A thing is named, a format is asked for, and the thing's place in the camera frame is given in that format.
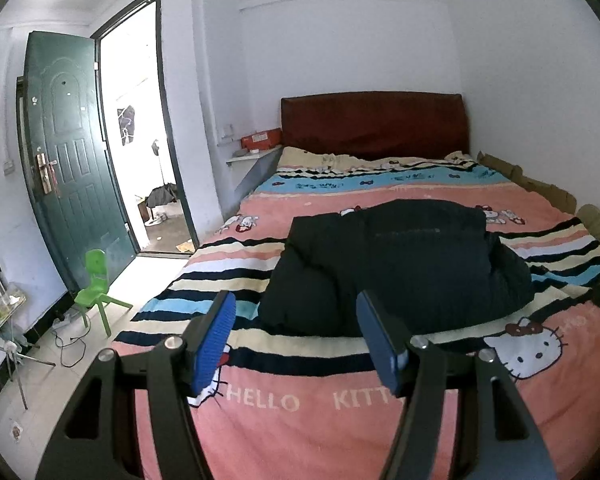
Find large black padded jacket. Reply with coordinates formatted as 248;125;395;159
258;200;534;337

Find green plastic child chair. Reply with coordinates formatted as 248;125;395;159
74;249;133;337

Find glass side table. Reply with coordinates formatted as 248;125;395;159
0;284;56;410

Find green metal door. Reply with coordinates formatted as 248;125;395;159
21;32;135;294

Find white bedside shelf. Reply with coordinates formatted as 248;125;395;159
226;145;283;200

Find dark red headboard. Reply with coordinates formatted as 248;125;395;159
280;91;470;160

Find red box on shelf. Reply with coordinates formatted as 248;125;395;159
240;128;282;151

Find brass door lock handle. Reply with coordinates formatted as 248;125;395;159
35;152;60;197

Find white wall socket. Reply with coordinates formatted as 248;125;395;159
220;122;235;142

